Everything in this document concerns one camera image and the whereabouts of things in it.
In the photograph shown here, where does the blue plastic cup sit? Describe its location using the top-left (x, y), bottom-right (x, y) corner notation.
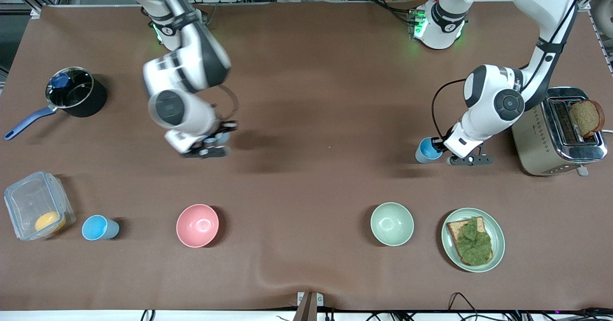
top-left (81, 215), bottom-right (120, 241)
top-left (415, 138), bottom-right (443, 164)
top-left (204, 130), bottom-right (231, 148)

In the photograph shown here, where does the beige chrome toaster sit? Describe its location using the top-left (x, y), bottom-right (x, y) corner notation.
top-left (510, 87), bottom-right (608, 177)

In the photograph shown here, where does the pink bowl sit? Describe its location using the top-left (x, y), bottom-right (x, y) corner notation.
top-left (176, 204), bottom-right (220, 248)

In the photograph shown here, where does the square brown bread slice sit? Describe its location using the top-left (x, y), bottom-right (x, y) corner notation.
top-left (446, 217), bottom-right (494, 266)

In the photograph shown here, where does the pale green bowl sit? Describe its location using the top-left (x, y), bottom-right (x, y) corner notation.
top-left (370, 202), bottom-right (415, 247)

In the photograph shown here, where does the green lettuce leaf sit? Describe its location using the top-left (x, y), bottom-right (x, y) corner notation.
top-left (455, 217), bottom-right (493, 266)

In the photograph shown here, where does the pale green plate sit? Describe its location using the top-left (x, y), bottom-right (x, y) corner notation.
top-left (441, 208), bottom-right (506, 273)

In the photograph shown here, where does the brown table cloth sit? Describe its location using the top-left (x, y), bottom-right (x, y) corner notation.
top-left (0, 1), bottom-right (613, 312)

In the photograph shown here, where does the glass lid blue knob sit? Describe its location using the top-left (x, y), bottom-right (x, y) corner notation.
top-left (45, 67), bottom-right (94, 109)

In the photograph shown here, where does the round-topped brown bread slice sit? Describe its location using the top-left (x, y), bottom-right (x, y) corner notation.
top-left (569, 99), bottom-right (605, 138)

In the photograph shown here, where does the orange round food piece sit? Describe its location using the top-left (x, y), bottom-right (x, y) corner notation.
top-left (34, 211), bottom-right (67, 233)

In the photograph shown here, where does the clear plastic food container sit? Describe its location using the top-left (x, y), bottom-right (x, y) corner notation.
top-left (4, 170), bottom-right (76, 241)

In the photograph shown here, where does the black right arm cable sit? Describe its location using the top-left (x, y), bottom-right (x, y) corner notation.
top-left (211, 85), bottom-right (239, 121)

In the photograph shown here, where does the black pot blue handle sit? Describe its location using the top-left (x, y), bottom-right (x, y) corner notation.
top-left (4, 66), bottom-right (108, 141)

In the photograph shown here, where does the black looped floor cable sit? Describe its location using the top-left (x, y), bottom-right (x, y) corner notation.
top-left (448, 292), bottom-right (480, 321)

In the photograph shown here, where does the notched metal rail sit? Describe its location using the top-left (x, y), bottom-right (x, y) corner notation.
top-left (588, 9), bottom-right (613, 75)

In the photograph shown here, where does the metal table edge bracket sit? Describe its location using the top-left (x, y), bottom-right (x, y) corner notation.
top-left (297, 291), bottom-right (324, 321)

